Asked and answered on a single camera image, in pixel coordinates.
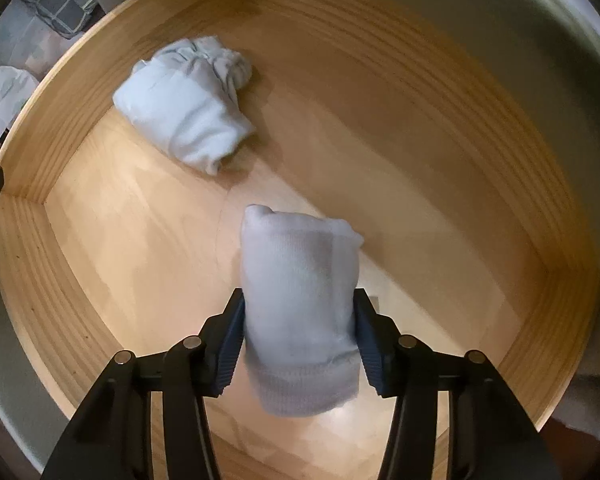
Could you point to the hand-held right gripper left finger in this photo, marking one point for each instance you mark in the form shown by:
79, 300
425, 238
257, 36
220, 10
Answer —
230, 355

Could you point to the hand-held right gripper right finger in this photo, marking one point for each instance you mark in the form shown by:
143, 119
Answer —
372, 355

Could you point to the white sock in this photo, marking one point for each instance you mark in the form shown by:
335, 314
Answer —
295, 310

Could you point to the wooden drawer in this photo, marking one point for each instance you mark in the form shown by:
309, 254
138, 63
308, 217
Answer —
380, 135

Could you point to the pale white rolled underwear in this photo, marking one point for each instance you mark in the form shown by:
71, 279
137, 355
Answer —
190, 110

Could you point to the white crumpled cloth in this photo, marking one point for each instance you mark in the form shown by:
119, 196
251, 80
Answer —
5, 90

